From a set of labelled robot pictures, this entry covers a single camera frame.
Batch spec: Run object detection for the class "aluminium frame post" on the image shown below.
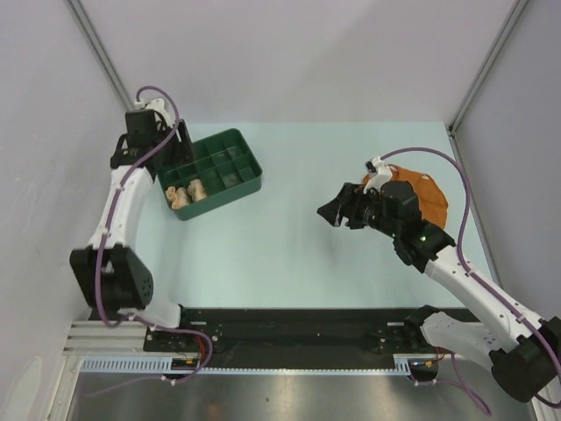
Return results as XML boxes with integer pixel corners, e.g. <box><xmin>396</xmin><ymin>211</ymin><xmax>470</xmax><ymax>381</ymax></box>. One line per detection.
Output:
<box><xmin>447</xmin><ymin>0</ymin><xmax>532</xmax><ymax>137</ymax></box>
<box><xmin>64</xmin><ymin>0</ymin><xmax>134</xmax><ymax>111</ymax></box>

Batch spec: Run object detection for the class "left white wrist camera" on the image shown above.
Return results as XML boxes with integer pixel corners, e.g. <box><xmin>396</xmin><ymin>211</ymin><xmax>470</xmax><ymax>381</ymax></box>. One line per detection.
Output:
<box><xmin>134</xmin><ymin>97</ymin><xmax>174</xmax><ymax>129</ymax></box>

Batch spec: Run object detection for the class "left aluminium frame post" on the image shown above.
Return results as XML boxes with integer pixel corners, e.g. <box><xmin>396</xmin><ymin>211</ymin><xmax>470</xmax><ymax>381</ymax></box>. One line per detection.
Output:
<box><xmin>64</xmin><ymin>0</ymin><xmax>134</xmax><ymax>111</ymax></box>

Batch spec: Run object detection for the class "white slotted cable duct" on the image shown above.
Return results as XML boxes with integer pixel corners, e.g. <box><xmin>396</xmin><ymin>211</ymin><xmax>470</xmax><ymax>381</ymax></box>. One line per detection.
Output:
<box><xmin>82</xmin><ymin>353</ymin><xmax>435</xmax><ymax>377</ymax></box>

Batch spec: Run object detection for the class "peach boxer underwear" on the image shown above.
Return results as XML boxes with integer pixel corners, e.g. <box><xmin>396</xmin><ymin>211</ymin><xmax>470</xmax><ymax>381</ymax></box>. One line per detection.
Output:
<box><xmin>165</xmin><ymin>186</ymin><xmax>191</xmax><ymax>211</ymax></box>

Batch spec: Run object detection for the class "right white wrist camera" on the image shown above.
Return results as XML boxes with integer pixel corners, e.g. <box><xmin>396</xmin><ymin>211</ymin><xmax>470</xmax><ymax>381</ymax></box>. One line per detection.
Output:
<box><xmin>363</xmin><ymin>156</ymin><xmax>393</xmax><ymax>194</ymax></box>

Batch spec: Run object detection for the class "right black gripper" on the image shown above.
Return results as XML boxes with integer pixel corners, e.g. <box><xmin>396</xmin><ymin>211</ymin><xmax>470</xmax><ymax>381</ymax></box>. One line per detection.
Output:
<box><xmin>317</xmin><ymin>182</ymin><xmax>399</xmax><ymax>238</ymax></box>

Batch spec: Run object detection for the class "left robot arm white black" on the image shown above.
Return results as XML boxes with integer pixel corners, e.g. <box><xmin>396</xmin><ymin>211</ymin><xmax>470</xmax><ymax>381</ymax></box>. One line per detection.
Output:
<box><xmin>69</xmin><ymin>103</ymin><xmax>194</xmax><ymax>351</ymax></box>

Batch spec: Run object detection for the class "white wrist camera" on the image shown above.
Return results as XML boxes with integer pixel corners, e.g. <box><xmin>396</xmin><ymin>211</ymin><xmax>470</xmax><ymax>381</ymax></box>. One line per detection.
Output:
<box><xmin>363</xmin><ymin>156</ymin><xmax>393</xmax><ymax>194</ymax></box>
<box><xmin>134</xmin><ymin>97</ymin><xmax>174</xmax><ymax>129</ymax></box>

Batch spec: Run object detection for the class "right aluminium frame post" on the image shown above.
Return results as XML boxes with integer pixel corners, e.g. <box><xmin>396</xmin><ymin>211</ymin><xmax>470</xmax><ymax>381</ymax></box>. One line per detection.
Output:
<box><xmin>447</xmin><ymin>0</ymin><xmax>532</xmax><ymax>137</ymax></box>

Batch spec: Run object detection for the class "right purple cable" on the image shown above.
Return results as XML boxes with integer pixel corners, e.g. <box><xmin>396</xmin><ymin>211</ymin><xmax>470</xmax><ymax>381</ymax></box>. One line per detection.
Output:
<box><xmin>380</xmin><ymin>146</ymin><xmax>561</xmax><ymax>416</ymax></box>

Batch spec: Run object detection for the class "beige navy-trimmed underwear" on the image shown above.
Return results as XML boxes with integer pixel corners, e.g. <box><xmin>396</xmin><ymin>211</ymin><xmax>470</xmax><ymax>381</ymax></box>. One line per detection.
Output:
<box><xmin>187</xmin><ymin>179</ymin><xmax>208</xmax><ymax>203</ymax></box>

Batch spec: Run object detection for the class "orange brown underwear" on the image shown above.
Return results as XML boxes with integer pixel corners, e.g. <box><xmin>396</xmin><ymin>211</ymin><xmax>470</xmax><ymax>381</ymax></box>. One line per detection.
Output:
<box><xmin>389</xmin><ymin>164</ymin><xmax>449</xmax><ymax>229</ymax></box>

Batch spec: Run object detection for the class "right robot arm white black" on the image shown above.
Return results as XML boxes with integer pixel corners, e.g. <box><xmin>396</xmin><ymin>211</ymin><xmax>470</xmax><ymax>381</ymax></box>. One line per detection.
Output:
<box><xmin>316</xmin><ymin>181</ymin><xmax>560</xmax><ymax>403</ymax></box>

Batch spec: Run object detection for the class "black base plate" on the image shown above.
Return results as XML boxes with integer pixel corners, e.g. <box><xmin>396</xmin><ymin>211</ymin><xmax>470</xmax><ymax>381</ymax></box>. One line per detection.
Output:
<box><xmin>140</xmin><ymin>308</ymin><xmax>447</xmax><ymax>372</ymax></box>

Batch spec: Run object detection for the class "green compartment tray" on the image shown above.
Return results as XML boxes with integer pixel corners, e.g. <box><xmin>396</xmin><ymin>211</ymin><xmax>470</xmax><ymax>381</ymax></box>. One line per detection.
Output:
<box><xmin>158</xmin><ymin>128</ymin><xmax>263</xmax><ymax>221</ymax></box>

